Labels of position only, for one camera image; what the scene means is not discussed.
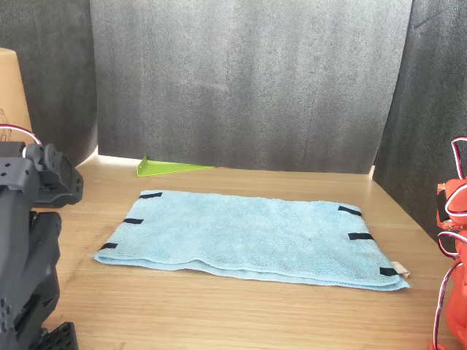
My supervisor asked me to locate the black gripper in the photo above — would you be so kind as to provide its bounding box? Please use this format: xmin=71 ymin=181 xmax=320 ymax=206
xmin=34 ymin=166 xmax=84 ymax=209

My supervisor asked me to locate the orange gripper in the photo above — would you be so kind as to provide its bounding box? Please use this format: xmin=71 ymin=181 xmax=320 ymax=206
xmin=436 ymin=177 xmax=467 ymax=231

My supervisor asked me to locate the light blue towel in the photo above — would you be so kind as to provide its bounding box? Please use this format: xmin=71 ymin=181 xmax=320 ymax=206
xmin=93 ymin=189 xmax=411 ymax=292

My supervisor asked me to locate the green plastic wedge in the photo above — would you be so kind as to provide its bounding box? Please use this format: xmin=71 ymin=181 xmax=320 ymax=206
xmin=136 ymin=155 xmax=216 ymax=178

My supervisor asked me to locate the grey foam side panel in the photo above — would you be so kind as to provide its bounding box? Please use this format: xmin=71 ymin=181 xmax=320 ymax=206
xmin=0 ymin=0 xmax=99 ymax=169
xmin=371 ymin=0 xmax=467 ymax=252

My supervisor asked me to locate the brown cardboard box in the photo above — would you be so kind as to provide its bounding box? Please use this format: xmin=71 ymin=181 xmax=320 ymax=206
xmin=0 ymin=47 xmax=34 ymax=144

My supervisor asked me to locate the wide grey foam backdrop panel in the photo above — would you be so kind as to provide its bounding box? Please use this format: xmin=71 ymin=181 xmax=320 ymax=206
xmin=89 ymin=0 xmax=414 ymax=174

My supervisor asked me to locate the looped servo cable orange wrist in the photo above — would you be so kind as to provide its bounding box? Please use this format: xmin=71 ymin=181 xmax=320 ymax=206
xmin=450 ymin=136 xmax=467 ymax=217

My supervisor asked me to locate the servo cable on black arm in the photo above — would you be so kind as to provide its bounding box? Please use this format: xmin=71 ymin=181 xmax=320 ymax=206
xmin=0 ymin=125 xmax=42 ymax=147

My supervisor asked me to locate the servo cable orange arm base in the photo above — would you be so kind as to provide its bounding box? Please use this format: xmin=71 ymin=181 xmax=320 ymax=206
xmin=431 ymin=232 xmax=467 ymax=350

